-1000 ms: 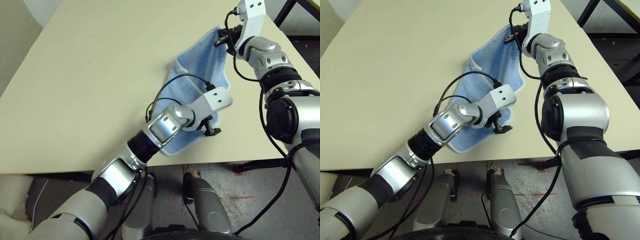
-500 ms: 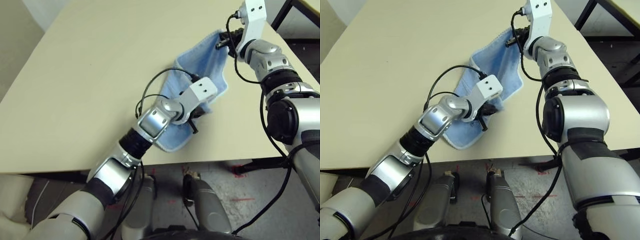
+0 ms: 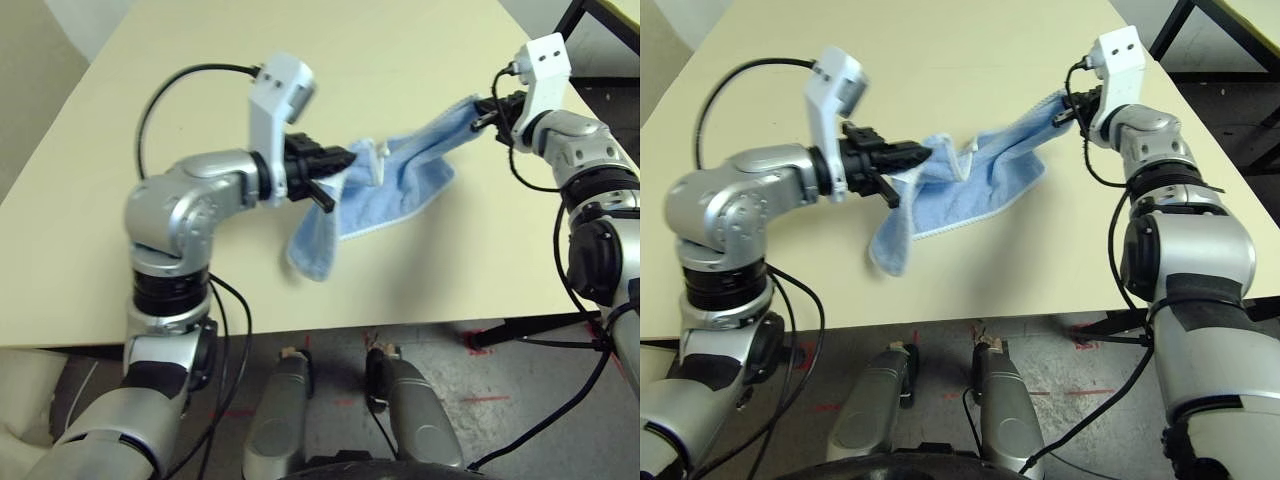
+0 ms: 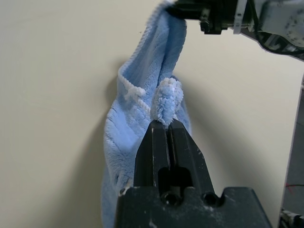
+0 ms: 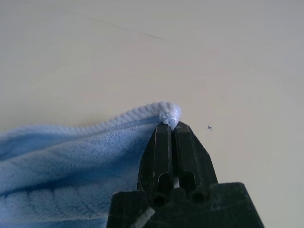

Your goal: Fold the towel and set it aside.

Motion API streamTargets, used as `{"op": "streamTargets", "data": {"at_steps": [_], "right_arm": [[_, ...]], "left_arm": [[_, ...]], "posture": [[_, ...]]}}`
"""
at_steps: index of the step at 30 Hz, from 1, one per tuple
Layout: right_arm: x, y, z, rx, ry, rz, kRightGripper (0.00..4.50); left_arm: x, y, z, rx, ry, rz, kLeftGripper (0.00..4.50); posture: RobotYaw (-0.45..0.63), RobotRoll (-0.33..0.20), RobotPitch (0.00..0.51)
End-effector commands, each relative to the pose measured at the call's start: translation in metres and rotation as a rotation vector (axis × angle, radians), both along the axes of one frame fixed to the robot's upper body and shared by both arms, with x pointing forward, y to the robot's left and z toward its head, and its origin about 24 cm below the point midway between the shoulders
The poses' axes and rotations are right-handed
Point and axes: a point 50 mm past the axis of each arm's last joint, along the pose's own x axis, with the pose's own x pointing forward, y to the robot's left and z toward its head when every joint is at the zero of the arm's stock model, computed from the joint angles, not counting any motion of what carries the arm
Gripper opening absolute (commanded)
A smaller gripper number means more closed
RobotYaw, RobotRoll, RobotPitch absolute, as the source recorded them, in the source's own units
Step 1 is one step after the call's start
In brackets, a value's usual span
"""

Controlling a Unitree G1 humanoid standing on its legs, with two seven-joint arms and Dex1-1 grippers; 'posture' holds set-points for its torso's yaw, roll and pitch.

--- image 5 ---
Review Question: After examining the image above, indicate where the light blue terry towel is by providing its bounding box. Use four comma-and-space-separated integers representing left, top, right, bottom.
0, 101, 184, 228

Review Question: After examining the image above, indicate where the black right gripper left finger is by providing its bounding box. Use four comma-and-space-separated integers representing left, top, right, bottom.
136, 123, 173, 205

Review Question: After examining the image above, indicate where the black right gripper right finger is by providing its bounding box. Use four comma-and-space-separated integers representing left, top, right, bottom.
172, 121, 218, 203

